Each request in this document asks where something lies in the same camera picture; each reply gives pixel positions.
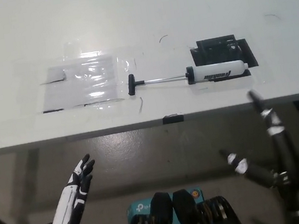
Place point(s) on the teal black right robot hand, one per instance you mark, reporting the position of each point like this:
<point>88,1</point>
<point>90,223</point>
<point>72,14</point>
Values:
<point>295,180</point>

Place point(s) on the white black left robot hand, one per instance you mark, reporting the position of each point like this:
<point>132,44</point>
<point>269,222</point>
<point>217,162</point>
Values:
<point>66,211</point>

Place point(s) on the small white air pump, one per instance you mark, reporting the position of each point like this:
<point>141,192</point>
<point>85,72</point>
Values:
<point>216,70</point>

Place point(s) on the teal router box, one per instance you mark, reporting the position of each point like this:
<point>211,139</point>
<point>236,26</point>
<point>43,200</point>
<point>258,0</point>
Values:
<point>140,209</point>

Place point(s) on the clear plastic sheet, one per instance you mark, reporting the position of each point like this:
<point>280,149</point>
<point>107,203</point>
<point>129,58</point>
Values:
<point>78,88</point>

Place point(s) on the black tape piece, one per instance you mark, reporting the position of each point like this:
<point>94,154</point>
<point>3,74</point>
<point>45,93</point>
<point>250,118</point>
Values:
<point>173,118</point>

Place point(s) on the black pump holder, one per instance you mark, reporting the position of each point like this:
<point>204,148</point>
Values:
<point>213,51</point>

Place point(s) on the clear plastic film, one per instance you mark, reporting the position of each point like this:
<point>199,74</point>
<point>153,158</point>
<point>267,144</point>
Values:
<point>128,64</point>

